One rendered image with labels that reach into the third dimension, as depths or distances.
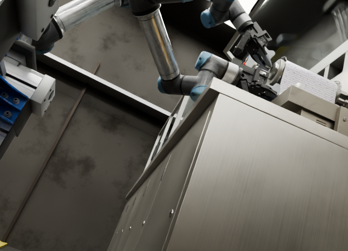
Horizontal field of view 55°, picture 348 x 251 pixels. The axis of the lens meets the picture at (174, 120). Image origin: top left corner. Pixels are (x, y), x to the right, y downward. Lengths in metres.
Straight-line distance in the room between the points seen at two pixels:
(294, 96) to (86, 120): 4.33
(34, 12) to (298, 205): 0.74
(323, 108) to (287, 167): 0.29
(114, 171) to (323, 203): 4.30
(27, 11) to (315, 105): 0.86
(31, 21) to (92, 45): 5.06
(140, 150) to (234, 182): 4.40
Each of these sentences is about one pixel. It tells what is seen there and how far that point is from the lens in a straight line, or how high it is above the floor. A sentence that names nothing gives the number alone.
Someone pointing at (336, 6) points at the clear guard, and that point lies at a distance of 1.86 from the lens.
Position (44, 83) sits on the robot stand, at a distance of 1.05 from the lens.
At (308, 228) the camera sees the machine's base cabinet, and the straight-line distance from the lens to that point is 0.94.
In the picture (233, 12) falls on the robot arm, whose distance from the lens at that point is 1.51.
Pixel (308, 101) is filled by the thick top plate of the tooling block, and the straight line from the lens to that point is 1.13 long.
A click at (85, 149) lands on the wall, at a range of 5.08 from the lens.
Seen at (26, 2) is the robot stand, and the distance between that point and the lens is 0.61.
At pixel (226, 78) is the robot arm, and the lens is 1.25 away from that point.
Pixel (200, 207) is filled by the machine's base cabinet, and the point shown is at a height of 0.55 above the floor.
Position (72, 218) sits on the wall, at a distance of 4.96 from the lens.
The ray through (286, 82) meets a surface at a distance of 1.38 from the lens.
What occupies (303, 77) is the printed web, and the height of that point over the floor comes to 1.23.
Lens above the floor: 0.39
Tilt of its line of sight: 23 degrees up
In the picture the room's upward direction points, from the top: 21 degrees clockwise
